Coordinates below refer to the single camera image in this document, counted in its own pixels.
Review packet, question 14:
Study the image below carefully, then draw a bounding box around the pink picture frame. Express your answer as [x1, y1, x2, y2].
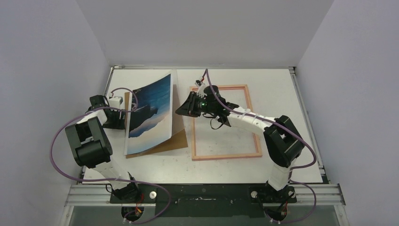
[189, 84, 263, 162]

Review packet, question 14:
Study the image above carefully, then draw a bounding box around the blue landscape photo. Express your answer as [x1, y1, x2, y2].
[124, 70, 177, 155]

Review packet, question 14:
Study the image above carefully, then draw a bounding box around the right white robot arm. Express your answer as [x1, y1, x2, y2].
[175, 85, 304, 202]

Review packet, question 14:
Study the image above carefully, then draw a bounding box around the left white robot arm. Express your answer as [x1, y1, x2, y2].
[65, 95, 141, 203]

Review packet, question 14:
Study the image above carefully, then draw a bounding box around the brown cardboard backing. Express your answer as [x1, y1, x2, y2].
[124, 84, 189, 160]

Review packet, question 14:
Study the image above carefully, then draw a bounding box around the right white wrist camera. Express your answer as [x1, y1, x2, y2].
[195, 80, 206, 98]

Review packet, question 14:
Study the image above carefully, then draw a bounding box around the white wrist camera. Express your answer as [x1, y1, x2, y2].
[108, 96, 123, 111]
[195, 80, 206, 98]

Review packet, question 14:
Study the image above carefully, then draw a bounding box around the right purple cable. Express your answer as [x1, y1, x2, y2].
[199, 69, 317, 224]

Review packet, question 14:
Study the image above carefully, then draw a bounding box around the purple cable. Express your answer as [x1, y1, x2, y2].
[199, 69, 317, 224]
[49, 87, 172, 225]

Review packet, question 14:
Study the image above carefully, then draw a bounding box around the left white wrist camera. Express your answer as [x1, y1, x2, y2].
[108, 96, 123, 111]

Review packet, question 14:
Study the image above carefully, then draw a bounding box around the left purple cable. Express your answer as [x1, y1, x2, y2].
[49, 87, 172, 225]

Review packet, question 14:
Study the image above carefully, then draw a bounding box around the aluminium rail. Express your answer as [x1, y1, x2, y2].
[65, 184, 345, 207]

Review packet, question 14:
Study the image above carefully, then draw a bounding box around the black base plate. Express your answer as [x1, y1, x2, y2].
[110, 184, 297, 221]

